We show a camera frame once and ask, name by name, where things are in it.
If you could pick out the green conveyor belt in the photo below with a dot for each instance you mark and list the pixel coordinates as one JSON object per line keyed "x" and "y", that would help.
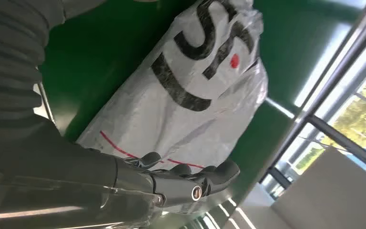
{"x": 85, "y": 63}

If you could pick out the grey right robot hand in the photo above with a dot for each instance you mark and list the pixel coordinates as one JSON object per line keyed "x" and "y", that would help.
{"x": 60, "y": 177}

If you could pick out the white cabinet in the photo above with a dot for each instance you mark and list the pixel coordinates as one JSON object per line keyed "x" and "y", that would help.
{"x": 328, "y": 196}

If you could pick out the dark window frame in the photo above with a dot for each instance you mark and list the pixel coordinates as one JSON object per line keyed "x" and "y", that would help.
{"x": 344, "y": 140}

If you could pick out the silver conveyor side rail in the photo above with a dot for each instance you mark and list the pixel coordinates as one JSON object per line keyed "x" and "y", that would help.
{"x": 334, "y": 75}

